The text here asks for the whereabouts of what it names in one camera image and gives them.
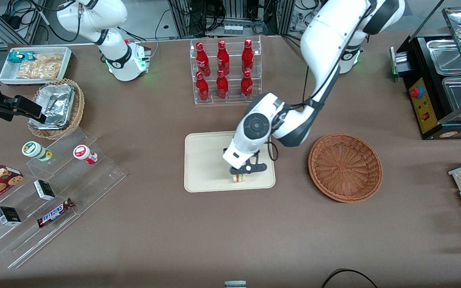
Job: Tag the triangular sandwich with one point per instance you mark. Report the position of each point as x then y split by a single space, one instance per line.
239 178

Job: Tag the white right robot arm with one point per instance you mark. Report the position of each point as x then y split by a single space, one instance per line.
94 20

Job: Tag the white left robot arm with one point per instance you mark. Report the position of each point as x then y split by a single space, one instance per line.
326 36

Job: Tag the silver foil tray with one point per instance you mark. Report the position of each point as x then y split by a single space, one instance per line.
56 104

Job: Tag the cream plastic tray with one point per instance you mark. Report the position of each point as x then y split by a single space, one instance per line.
206 168

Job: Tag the tan wicker basket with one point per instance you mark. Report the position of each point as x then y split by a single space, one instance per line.
79 104

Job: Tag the brown wicker basket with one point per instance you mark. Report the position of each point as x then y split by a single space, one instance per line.
344 168

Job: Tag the white plastic bin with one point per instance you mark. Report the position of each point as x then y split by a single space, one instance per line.
6 74

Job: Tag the clear bag of chips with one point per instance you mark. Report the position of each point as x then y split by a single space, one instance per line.
50 59
38 71

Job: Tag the green lid white cup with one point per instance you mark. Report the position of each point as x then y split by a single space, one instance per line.
34 150

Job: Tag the teal snack packet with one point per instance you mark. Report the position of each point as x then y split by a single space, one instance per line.
17 56

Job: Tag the red soda bottle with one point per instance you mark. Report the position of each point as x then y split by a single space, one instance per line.
223 58
246 84
222 86
247 56
202 60
202 88

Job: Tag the small black box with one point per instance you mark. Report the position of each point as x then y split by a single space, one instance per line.
8 216
44 189

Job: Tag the clear acrylic stepped stand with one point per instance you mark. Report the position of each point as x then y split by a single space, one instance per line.
74 180

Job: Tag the clear acrylic bottle rack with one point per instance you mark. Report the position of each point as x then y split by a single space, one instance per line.
233 72

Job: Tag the brown Snickers bar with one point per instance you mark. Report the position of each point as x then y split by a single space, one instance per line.
54 212

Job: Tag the grey box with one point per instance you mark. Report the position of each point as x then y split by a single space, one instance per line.
235 284

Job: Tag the white power strip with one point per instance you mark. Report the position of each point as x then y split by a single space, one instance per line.
233 29

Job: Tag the black hot food case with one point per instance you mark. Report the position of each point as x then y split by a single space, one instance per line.
420 108

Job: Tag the red emergency button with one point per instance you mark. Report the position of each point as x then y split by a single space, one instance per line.
416 92

